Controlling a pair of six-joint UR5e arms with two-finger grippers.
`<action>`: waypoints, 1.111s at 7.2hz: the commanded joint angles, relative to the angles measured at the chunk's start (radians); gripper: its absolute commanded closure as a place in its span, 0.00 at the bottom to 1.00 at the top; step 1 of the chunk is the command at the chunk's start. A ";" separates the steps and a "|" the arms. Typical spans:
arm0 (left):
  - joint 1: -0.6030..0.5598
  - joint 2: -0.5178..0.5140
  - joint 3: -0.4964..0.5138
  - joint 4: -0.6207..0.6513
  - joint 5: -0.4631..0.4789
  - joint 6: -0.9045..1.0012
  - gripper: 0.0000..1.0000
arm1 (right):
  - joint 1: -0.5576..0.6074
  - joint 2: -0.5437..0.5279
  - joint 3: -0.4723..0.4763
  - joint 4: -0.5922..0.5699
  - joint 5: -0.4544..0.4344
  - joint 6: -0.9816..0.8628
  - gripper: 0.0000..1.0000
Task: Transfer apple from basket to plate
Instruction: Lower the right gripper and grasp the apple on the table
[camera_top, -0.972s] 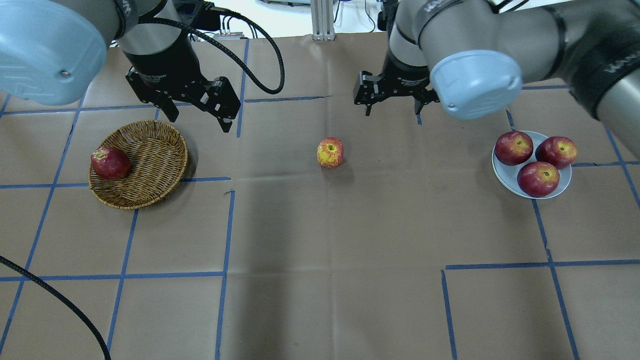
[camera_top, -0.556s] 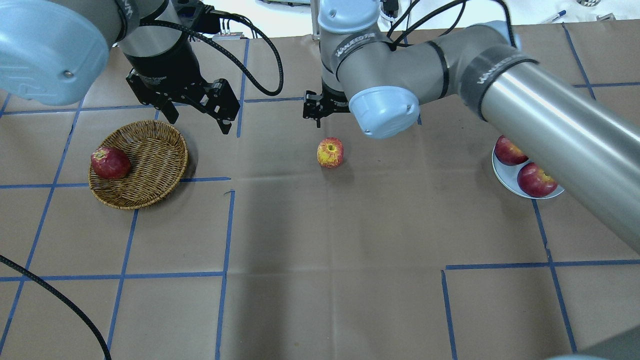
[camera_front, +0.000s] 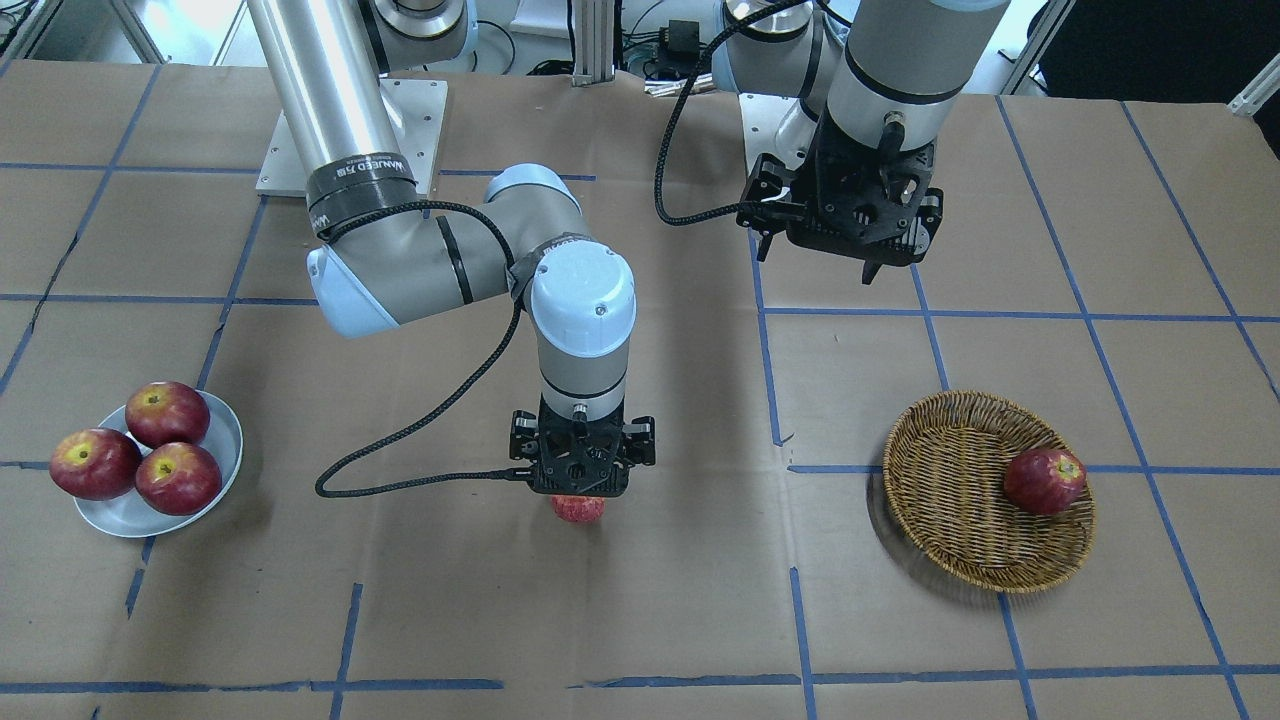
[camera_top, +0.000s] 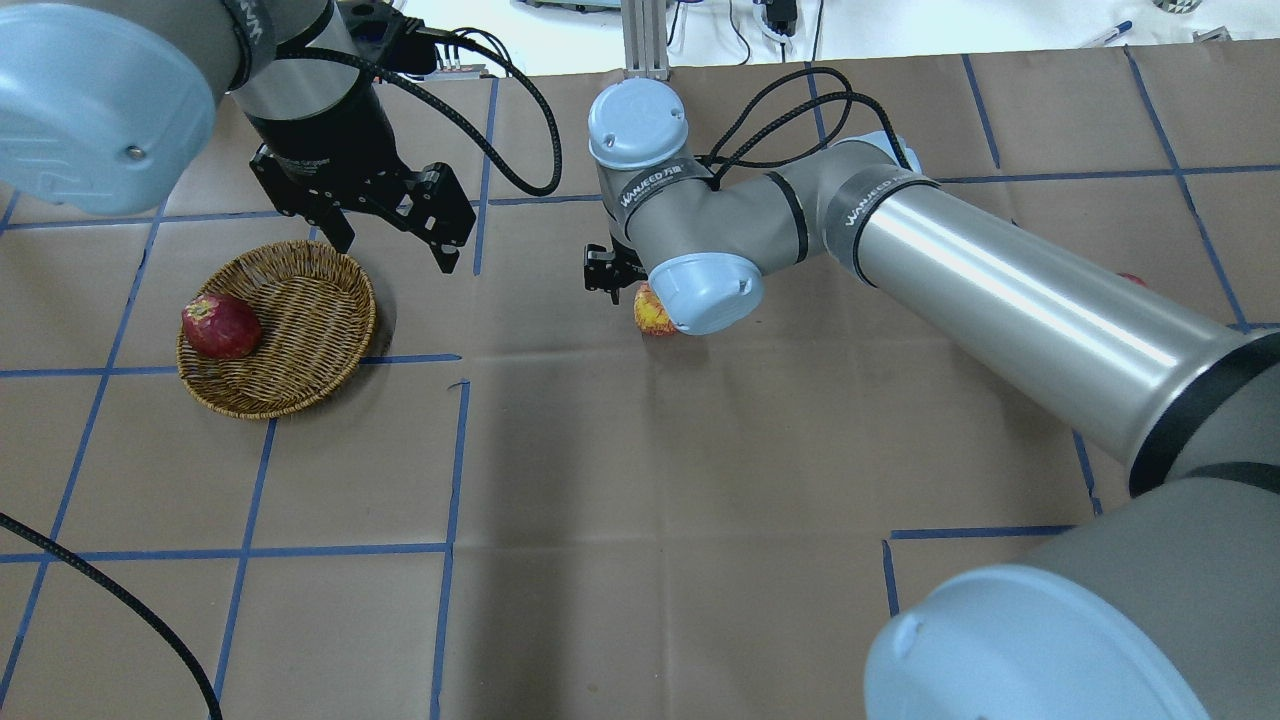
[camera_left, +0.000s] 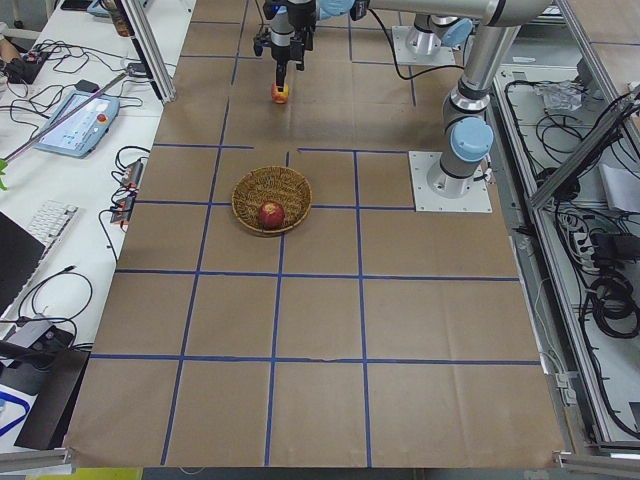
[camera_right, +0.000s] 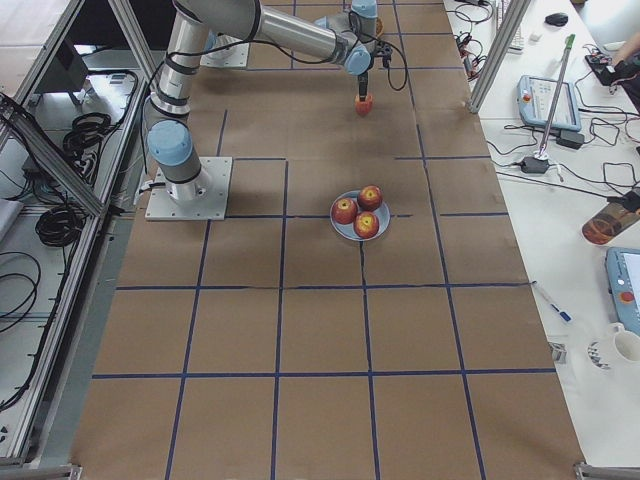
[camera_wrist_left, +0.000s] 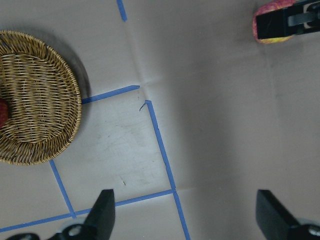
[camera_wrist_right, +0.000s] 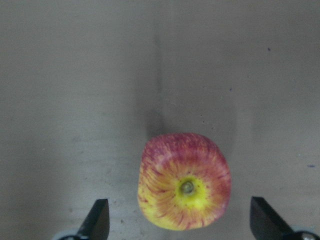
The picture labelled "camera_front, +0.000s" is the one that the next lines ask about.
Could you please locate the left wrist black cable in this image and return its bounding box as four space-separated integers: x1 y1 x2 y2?
654 0 820 227

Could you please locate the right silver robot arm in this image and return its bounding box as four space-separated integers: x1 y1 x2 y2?
248 1 657 498

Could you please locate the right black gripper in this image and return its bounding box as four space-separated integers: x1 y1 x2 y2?
509 400 657 498

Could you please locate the brown paper table cover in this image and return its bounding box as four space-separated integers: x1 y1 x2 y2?
0 58 1280 720

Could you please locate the red yellow transferred apple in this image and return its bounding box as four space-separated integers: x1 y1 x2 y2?
550 495 605 524

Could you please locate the plate apple near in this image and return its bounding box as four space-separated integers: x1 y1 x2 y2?
134 442 223 516

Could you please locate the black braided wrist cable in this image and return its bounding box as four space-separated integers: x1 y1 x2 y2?
314 200 541 498

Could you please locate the plate apple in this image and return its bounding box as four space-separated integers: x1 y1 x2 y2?
49 427 143 501
134 442 223 516
125 380 211 448

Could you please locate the light blue plate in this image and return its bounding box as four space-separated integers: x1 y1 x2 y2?
74 389 244 538

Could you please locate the red apple in basket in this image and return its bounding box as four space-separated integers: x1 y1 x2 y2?
1004 447 1087 516

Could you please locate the woven wicker basket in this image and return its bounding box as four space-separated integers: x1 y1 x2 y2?
882 389 1097 594

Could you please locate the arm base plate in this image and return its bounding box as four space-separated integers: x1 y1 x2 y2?
739 88 828 173
256 78 451 199

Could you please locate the plate apple far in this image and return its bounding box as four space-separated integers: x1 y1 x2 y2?
125 380 211 448

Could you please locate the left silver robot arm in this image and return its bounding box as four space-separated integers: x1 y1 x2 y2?
710 1 1009 283

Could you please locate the aluminium frame post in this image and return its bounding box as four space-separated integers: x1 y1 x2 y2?
568 1 620 88

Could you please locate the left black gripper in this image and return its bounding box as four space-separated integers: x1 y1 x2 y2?
736 111 945 286

